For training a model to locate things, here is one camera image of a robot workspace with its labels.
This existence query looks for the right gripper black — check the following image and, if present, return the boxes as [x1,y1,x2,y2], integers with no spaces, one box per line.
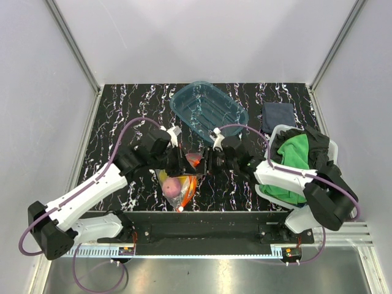
[194,146,238,176]

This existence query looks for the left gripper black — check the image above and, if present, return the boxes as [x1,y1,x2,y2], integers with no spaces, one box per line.
[150,143,197,178]

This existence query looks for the clear zip top bag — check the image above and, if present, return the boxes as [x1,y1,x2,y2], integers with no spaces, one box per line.
[155,147,203,212]

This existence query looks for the purple fake fruit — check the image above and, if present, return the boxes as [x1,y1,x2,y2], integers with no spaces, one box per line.
[162,178,182,198]

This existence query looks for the yellow fake banana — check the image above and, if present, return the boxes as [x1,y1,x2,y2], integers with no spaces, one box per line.
[158,170,168,183]

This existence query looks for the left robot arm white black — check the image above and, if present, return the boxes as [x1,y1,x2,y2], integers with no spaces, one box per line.
[28,127,200,260]

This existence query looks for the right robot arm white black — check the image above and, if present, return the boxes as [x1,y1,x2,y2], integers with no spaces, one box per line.
[195,137,358,243]

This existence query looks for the red fake fruit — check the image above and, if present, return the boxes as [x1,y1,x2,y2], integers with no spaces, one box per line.
[186,153,203,166]

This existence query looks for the teal plastic container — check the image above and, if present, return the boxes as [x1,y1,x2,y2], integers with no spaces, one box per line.
[170,81,249,143]

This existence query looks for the white plastic basket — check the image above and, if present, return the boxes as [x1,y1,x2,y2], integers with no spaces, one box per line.
[256,124,338,209]

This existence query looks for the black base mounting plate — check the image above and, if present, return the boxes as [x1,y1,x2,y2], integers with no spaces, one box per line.
[97,211,316,257]

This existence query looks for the navy folded cloth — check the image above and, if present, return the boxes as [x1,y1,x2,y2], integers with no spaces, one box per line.
[262,102,296,134]

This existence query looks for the green cloth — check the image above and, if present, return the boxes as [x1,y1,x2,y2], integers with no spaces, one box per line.
[259,134,309,205]

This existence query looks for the black cloth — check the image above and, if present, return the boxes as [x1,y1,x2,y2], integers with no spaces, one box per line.
[277,126,333,170]

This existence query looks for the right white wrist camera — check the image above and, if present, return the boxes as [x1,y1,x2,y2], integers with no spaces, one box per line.
[209,127,225,151]

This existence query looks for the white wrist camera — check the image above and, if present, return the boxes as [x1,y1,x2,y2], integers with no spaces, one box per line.
[166,126,181,147]
[209,127,225,151]

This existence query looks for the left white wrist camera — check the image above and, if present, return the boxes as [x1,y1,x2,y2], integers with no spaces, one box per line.
[166,126,181,147]

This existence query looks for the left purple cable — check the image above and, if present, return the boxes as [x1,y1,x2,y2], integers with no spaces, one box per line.
[18,118,163,257]

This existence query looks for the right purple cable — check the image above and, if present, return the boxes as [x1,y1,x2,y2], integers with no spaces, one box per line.
[219,124,362,222]

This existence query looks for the purple floor cable loop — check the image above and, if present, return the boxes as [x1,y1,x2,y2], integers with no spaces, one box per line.
[72,243,127,293]

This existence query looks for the left aluminium frame post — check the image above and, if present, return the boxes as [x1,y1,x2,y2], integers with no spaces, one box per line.
[44,0,100,93]

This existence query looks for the aluminium frame post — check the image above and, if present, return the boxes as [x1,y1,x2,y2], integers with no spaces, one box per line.
[44,0,100,93]
[309,0,368,91]

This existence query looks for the right aluminium frame post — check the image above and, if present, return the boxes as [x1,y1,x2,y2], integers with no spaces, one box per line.
[309,0,368,91]

